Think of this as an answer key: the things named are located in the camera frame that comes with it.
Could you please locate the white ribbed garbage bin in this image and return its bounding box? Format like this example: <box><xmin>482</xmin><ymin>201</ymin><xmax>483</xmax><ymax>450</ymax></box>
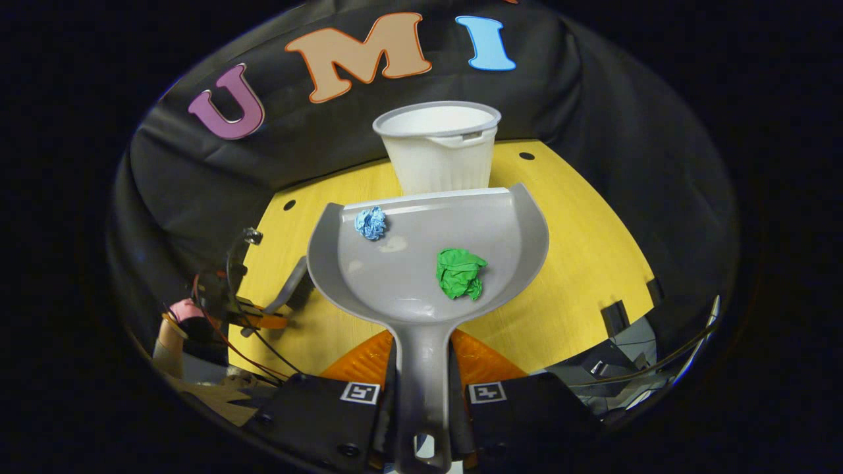
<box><xmin>372</xmin><ymin>101</ymin><xmax>503</xmax><ymax>196</ymax></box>

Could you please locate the blue paper ball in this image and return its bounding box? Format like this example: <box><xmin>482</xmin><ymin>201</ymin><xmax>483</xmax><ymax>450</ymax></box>
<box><xmin>354</xmin><ymin>205</ymin><xmax>388</xmax><ymax>241</ymax></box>

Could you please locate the grey plastic dustpan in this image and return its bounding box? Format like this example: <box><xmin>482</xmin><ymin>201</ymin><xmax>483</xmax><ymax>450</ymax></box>
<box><xmin>306</xmin><ymin>183</ymin><xmax>551</xmax><ymax>474</ymax></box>

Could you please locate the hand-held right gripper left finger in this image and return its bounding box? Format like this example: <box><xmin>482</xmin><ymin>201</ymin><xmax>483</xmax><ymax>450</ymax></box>
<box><xmin>242</xmin><ymin>329</ymin><xmax>398</xmax><ymax>473</ymax></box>

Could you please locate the thin red cable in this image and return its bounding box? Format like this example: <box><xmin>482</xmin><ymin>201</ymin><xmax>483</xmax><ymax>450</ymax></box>
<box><xmin>193</xmin><ymin>273</ymin><xmax>290</xmax><ymax>384</ymax></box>

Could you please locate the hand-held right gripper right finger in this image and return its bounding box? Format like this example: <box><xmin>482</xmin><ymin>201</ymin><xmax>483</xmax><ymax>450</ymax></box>
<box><xmin>450</xmin><ymin>329</ymin><xmax>603</xmax><ymax>471</ymax></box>

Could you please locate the green paper ball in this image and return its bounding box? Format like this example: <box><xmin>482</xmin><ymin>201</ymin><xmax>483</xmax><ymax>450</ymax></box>
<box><xmin>435</xmin><ymin>248</ymin><xmax>489</xmax><ymax>302</ymax></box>

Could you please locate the black backdrop cloth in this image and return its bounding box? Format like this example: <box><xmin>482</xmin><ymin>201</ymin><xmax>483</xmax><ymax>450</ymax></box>
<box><xmin>109</xmin><ymin>0</ymin><xmax>742</xmax><ymax>369</ymax></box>

